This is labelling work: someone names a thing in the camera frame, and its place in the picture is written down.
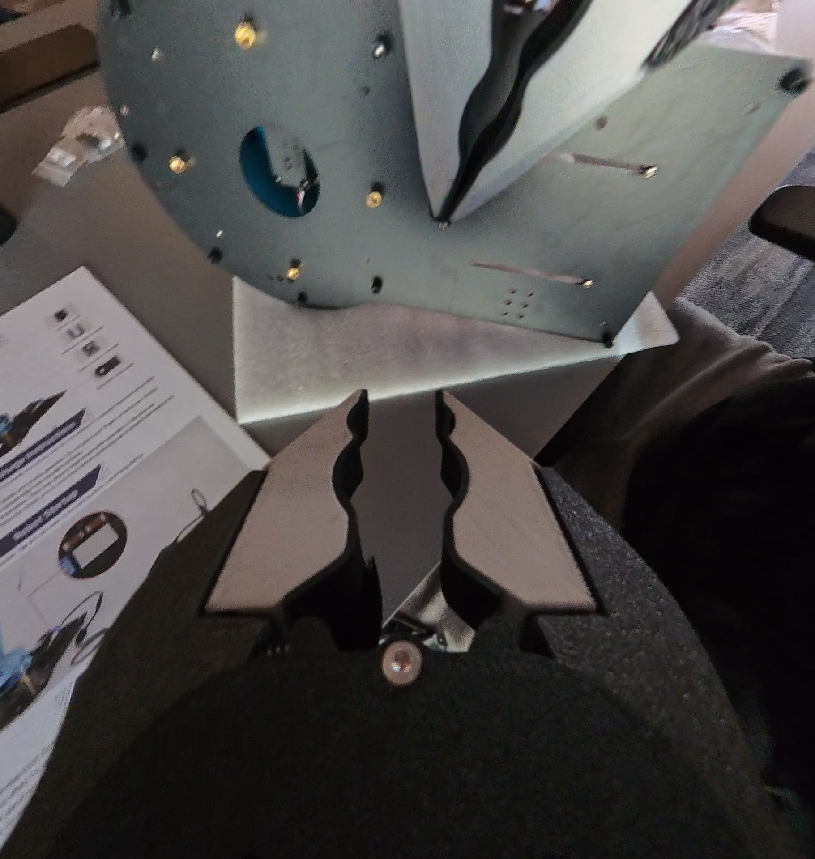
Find black office chair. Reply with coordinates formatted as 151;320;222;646
748;184;815;269

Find person's grey pants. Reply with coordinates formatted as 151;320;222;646
535;295;815;511

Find printed instruction manual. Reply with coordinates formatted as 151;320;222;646
0;267;272;859

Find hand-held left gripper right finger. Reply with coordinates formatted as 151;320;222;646
435;391;597;613

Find clear bag with white parts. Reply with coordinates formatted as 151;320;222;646
34;107;123;182

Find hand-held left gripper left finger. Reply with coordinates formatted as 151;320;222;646
206;390;370;616

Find white foam sheet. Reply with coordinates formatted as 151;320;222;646
231;276;680;425

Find person's black clothing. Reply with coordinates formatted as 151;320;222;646
622;376;815;859

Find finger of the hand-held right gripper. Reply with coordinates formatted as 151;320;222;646
399;0;510;222
444;0;694;221

